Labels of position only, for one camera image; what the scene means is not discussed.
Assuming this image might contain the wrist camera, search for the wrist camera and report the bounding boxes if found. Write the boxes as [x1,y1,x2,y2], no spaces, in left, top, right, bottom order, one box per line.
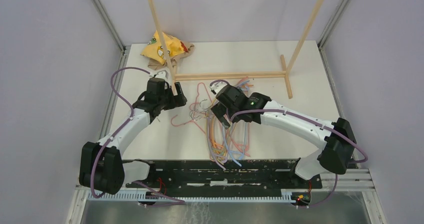
[152,70,170,81]
[210,84,223,95]

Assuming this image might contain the yellow printed cloth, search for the yellow printed cloth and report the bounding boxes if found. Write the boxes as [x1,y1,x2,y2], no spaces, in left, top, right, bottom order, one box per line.
[140,31,189,65]

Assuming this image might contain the green hanger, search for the green hanger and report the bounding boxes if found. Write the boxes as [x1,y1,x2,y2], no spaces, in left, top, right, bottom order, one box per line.
[206,113,233,165]

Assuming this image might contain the beige cloth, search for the beige cloth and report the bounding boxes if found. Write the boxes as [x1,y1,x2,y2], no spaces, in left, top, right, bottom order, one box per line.
[141,41,195,70]

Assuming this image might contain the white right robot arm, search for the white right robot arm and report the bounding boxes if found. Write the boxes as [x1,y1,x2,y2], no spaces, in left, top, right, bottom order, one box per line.
[209,81,356,188]

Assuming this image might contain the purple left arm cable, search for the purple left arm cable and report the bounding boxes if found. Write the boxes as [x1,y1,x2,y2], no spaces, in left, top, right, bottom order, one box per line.
[90,67,186,207]

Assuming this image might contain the thin pink wire hanger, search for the thin pink wire hanger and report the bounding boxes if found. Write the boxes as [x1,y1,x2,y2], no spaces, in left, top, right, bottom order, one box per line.
[189,99,212,121]
[170,82,213,135]

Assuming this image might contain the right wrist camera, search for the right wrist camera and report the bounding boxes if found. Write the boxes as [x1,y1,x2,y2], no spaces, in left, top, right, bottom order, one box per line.
[210,84,223,95]

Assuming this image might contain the blue hanger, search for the blue hanger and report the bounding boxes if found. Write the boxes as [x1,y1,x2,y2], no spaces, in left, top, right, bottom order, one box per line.
[223,124,243,167]

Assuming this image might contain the yellow hanger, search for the yellow hanger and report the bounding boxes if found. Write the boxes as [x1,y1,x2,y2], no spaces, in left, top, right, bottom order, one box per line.
[207,116,229,163]

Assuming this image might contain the purple hanger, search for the purple hanger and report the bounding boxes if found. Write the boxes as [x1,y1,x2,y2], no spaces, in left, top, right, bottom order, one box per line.
[206,110,226,170]

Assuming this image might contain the wooden hanger rack frame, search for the wooden hanger rack frame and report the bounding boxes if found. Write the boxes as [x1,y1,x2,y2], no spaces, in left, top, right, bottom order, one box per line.
[147,0,325,99]

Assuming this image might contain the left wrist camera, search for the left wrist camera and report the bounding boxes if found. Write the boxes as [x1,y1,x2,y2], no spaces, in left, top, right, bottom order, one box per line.
[152,70,170,81]

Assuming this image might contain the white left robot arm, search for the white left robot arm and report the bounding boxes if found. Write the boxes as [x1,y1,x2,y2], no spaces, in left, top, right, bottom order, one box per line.
[79,77,187,198]

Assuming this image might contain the white cable duct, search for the white cable duct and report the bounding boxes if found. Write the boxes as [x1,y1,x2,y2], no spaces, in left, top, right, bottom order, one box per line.
[86,189,294,203]

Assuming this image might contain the orange hanger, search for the orange hanger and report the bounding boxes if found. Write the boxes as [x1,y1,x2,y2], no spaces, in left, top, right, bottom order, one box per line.
[208,81,254,160]

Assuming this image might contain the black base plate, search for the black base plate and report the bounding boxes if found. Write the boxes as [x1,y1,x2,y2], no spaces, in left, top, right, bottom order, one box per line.
[143,159,323,197]

